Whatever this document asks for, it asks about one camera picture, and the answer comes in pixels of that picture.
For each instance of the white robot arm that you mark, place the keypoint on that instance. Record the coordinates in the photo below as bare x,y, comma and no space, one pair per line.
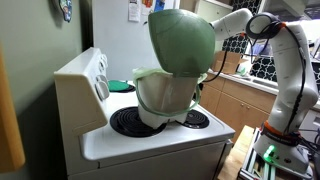
280,143

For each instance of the white trash can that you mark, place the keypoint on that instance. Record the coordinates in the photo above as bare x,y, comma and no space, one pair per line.
155,121

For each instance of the green trash can lid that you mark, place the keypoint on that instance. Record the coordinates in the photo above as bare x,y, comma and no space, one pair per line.
184,43

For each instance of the black coil burner rear left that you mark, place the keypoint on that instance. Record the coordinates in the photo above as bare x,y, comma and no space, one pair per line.
127,122

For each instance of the green round pad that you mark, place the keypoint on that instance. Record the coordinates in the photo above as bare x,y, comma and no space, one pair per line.
115,85

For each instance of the white electric stove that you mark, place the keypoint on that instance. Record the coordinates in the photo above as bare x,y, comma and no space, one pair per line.
104,137

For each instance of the white refrigerator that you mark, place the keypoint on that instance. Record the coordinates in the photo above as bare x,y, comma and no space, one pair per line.
121,32

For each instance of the wooden kitchen cabinets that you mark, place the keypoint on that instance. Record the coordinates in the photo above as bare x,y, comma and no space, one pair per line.
236,104

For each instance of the cardboard box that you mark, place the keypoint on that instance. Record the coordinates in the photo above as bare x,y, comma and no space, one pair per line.
228,61

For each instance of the colourful floral wall plate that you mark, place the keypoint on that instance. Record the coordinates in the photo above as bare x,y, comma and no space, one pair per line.
66,8

